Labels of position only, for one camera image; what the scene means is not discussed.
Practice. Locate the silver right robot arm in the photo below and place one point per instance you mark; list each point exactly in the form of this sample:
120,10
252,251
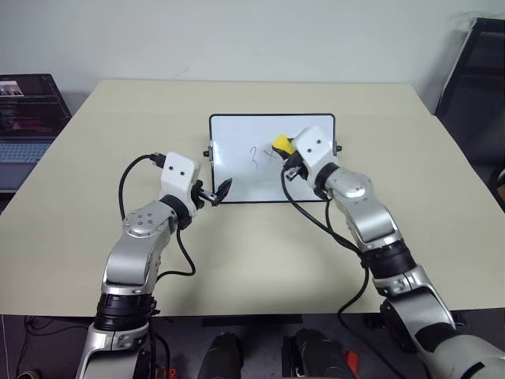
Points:
371,213

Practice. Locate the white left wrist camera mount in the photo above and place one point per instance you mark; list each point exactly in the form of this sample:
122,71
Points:
178,177

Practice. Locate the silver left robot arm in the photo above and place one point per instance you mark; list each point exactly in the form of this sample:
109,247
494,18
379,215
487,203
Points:
134,252

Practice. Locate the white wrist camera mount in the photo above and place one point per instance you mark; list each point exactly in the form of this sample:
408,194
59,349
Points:
312,146
178,177

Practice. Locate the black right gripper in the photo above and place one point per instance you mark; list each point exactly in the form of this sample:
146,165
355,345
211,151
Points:
296,165

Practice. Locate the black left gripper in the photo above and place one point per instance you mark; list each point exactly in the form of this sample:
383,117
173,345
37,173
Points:
197,194

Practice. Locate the yellow whiteboard eraser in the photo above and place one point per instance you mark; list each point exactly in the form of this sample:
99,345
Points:
281,142

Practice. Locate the small red orange object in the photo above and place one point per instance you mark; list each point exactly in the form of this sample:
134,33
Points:
352,360

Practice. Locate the black office chair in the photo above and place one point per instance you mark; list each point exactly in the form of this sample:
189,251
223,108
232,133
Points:
473,91

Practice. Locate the small framed tabletop whiteboard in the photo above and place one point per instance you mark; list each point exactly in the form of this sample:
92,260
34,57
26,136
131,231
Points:
236,158

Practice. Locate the open laptop with blue keyboard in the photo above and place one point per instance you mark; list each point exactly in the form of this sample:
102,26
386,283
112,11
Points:
23,118

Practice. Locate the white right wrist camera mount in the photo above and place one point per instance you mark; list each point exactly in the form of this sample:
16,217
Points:
312,146

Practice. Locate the roll of tape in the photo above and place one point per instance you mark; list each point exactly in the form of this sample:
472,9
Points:
28,374

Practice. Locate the dark rounded shape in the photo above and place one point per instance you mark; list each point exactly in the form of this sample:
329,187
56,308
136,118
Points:
315,353
221,355

